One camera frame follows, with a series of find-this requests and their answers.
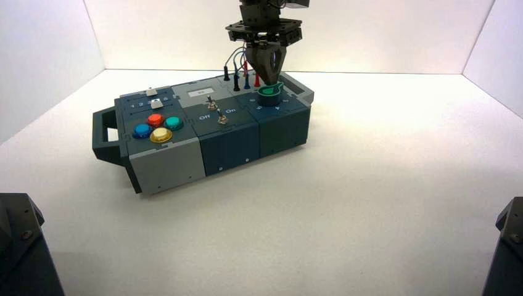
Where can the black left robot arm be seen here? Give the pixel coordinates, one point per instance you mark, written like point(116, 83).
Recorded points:
point(261, 2)

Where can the metal toggle switch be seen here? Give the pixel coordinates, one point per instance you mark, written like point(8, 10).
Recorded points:
point(211, 104)
point(222, 118)

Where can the white slider switch cap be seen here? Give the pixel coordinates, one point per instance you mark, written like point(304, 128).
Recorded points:
point(151, 92)
point(156, 104)

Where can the black left robot arm base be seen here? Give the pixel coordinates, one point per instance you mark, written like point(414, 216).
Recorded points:
point(20, 253)

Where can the yellow push button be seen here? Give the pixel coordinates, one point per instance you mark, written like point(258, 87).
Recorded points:
point(161, 135)

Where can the orange-red push button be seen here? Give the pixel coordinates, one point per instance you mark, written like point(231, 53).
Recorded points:
point(155, 119)

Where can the grey and teal control box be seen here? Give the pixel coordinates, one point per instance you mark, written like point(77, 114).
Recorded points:
point(228, 143)

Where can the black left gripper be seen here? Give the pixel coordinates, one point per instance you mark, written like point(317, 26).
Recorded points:
point(261, 30)

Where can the white display label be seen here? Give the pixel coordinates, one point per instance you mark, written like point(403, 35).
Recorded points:
point(200, 92)

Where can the black right robot arm base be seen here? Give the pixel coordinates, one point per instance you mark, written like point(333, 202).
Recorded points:
point(506, 257)

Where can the green rotary knob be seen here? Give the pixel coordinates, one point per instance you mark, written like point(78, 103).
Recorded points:
point(268, 97)

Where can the teal green push button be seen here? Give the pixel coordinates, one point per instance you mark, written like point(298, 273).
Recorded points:
point(174, 123)

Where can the blue push button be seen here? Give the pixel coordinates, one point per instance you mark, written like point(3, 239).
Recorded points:
point(142, 130)

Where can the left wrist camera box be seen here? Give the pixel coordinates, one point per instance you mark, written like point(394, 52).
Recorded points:
point(296, 3)

